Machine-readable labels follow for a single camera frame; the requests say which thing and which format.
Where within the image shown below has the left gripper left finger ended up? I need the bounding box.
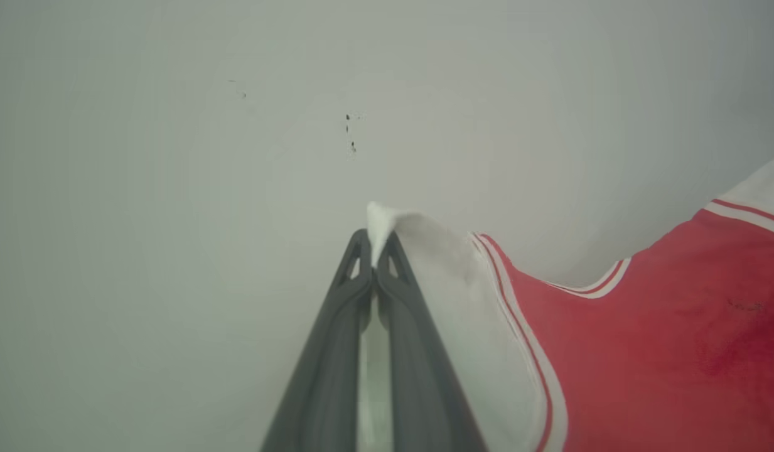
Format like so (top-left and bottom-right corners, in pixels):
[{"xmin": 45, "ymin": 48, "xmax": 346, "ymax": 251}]
[{"xmin": 259, "ymin": 229, "xmax": 376, "ymax": 452}]

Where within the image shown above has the red shirt with white sleeves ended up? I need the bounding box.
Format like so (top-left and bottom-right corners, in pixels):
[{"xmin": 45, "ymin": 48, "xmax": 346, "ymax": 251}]
[{"xmin": 357, "ymin": 149, "xmax": 774, "ymax": 452}]

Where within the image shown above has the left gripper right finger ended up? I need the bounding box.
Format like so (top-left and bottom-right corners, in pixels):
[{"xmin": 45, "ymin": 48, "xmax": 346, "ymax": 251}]
[{"xmin": 375, "ymin": 230, "xmax": 489, "ymax": 452}]

